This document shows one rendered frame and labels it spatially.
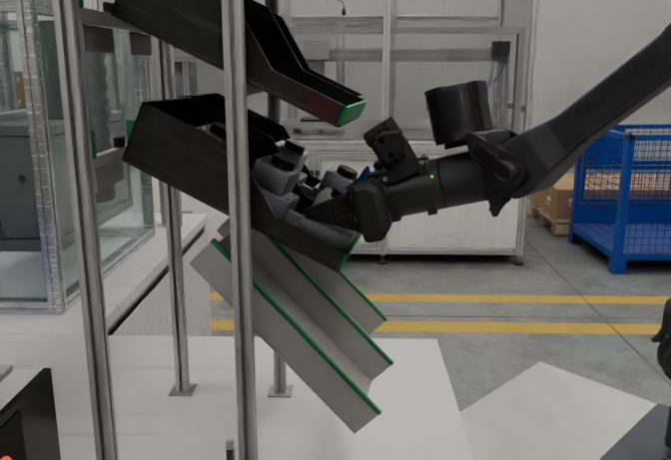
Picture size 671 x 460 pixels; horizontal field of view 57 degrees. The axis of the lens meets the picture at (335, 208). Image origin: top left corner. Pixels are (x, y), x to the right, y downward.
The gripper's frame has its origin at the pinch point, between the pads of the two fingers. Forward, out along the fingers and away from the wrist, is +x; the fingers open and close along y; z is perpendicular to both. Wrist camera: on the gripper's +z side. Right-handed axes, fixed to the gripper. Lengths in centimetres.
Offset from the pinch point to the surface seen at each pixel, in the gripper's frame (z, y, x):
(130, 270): -21, -80, 82
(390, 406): -39.5, -23.9, 5.3
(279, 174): 4.9, 0.8, 5.8
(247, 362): -14.5, 7.9, 12.7
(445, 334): -126, -248, 20
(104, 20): 26.5, 1.4, 21.4
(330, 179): 1.1, -14.2, 3.8
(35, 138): 18, -48, 73
